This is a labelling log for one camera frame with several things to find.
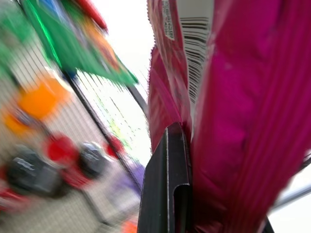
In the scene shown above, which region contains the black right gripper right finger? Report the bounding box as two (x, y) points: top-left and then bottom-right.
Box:
(263, 217), (276, 233)

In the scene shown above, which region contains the green snack bag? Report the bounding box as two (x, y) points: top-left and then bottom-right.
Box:
(21, 0), (139, 86)
(0, 20), (36, 76)

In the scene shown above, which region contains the purple packet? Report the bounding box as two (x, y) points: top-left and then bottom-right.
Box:
(113, 162), (147, 196)

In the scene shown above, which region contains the bottle with grey cap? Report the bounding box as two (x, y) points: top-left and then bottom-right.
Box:
(79, 142), (106, 177)
(5, 147), (63, 196)

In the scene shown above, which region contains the bottle with orange cap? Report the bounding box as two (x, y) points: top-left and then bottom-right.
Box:
(1, 111), (31, 137)

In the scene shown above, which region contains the orange snack bag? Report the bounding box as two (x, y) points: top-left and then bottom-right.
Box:
(84, 21), (123, 72)
(18, 77), (71, 120)

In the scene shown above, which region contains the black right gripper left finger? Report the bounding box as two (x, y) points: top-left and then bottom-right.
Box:
(137, 122), (193, 233)

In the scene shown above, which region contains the red snack bag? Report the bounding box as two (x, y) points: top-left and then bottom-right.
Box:
(74, 0), (109, 33)

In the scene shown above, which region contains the bottle with red cap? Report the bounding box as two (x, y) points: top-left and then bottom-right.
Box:
(47, 134), (91, 189)
(105, 136), (125, 159)

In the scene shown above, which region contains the magenta snack bag with barcode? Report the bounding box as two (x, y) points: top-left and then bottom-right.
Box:
(147, 0), (311, 233)

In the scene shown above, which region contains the grey metal bar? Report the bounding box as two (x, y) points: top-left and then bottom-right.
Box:
(272, 183), (311, 210)

